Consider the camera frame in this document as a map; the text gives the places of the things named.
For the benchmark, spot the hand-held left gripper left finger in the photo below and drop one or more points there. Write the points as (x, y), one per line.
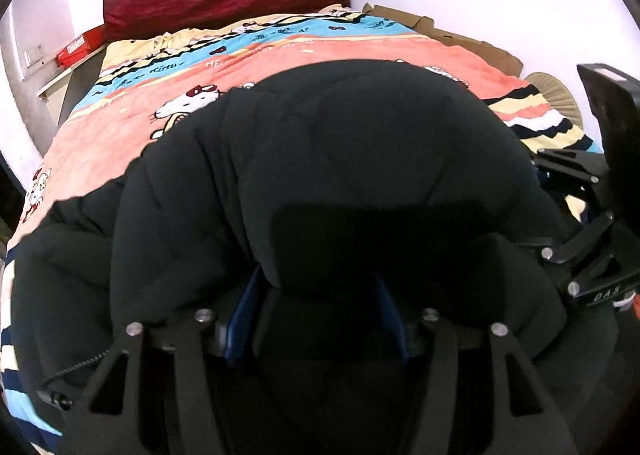
(235, 330)

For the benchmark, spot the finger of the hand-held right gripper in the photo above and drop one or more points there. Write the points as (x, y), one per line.
(575, 242)
(570, 167)

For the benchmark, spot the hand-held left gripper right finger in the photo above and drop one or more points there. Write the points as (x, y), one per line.
(397, 335)

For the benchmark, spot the black hooded puffer jacket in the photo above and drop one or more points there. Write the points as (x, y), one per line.
(340, 160)

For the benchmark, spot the woven palm fan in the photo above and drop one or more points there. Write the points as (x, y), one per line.
(555, 95)

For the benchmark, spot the brown cardboard sheet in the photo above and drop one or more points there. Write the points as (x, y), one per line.
(465, 42)

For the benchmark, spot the cartoon cat printed blanket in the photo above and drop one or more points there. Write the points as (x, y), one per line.
(125, 125)

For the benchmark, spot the white bedside table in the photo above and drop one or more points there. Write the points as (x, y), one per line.
(65, 85)

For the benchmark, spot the red flat box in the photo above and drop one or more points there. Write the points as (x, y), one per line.
(80, 46)

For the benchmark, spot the white wall switch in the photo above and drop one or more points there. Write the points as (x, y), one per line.
(33, 57)

